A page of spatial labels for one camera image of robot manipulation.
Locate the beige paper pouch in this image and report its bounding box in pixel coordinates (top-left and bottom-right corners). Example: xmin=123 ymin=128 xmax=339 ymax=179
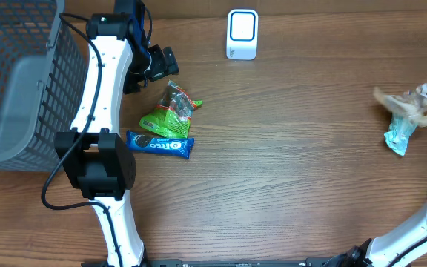
xmin=373 ymin=84 xmax=427 ymax=128

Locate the green snack packet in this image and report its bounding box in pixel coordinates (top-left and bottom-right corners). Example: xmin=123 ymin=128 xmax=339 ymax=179
xmin=139 ymin=80 xmax=203 ymax=139

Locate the teal snack packet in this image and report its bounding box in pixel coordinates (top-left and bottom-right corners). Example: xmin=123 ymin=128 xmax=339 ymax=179
xmin=384 ymin=113 xmax=417 ymax=156

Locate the blue Oreo cookie pack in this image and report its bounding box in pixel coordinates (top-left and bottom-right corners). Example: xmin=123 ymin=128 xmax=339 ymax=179
xmin=126 ymin=131 xmax=195 ymax=159

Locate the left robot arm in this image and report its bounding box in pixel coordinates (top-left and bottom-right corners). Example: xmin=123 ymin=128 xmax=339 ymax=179
xmin=54 ymin=1 xmax=179 ymax=266

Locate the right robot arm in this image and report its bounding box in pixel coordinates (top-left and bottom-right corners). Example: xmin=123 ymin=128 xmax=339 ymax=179
xmin=322 ymin=84 xmax=427 ymax=266

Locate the white barcode scanner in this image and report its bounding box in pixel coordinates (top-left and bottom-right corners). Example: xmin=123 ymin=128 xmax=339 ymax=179
xmin=226 ymin=9 xmax=259 ymax=60

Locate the grey plastic mesh basket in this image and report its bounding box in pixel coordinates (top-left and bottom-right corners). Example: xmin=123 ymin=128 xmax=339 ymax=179
xmin=0 ymin=0 xmax=87 ymax=171

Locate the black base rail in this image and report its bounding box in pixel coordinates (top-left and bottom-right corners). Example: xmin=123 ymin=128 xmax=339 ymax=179
xmin=81 ymin=255 xmax=348 ymax=267

